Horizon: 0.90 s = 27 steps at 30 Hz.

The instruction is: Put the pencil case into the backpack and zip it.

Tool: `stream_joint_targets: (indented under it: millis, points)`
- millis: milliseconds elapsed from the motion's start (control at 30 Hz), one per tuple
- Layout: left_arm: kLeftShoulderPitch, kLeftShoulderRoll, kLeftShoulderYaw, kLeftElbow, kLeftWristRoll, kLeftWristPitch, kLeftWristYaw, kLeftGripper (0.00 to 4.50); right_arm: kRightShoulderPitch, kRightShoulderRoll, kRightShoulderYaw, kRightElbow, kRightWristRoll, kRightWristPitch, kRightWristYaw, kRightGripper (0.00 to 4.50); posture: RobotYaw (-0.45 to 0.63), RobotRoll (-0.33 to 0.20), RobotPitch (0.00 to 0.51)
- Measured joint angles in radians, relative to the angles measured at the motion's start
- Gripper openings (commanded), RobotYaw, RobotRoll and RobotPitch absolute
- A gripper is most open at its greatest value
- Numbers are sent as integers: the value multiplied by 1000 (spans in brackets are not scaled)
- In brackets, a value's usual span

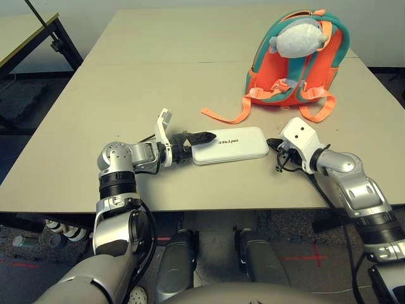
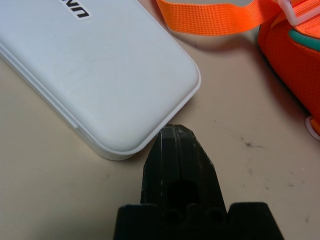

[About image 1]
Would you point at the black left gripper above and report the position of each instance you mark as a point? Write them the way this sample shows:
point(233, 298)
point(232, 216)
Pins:
point(178, 147)

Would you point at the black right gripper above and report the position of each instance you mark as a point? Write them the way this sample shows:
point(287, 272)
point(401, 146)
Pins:
point(292, 158)

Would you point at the white Unitree box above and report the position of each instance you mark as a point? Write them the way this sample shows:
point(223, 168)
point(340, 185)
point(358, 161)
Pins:
point(240, 149)

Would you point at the orange teal backpack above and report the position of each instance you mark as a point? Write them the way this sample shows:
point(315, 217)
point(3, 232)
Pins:
point(322, 66)

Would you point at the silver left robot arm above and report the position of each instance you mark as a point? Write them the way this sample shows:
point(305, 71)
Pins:
point(114, 158)

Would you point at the grey white plush seal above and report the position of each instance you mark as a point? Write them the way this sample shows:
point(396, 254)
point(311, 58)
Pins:
point(297, 39)

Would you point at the grey robot right leg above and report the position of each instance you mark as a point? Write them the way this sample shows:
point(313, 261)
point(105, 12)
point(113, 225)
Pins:
point(262, 259)

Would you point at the grey robot leg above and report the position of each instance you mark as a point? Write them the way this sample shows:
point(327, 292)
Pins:
point(262, 259)
point(174, 263)

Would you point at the grey robot left leg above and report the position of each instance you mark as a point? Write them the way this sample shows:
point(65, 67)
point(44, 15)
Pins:
point(174, 263)

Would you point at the grey robot torso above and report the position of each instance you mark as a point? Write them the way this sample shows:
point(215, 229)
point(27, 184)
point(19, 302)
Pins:
point(240, 296)

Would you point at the striped black white object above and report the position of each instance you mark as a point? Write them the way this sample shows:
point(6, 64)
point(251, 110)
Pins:
point(72, 234)

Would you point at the white perforated shoe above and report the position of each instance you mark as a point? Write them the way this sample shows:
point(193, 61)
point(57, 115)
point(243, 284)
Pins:
point(138, 296)

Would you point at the dark foam floor mat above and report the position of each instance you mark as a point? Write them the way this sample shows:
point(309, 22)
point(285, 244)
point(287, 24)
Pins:
point(22, 101)

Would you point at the grey can on floor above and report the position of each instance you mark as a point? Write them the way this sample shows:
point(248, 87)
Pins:
point(23, 242)

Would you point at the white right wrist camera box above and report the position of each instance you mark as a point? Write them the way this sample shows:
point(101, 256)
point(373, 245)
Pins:
point(300, 133)

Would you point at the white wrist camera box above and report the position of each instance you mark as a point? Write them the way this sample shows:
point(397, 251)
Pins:
point(300, 133)
point(161, 130)

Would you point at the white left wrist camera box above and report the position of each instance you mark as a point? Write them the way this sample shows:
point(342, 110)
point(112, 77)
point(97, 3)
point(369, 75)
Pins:
point(161, 130)

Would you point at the black frame side table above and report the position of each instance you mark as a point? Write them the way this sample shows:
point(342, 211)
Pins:
point(68, 50)

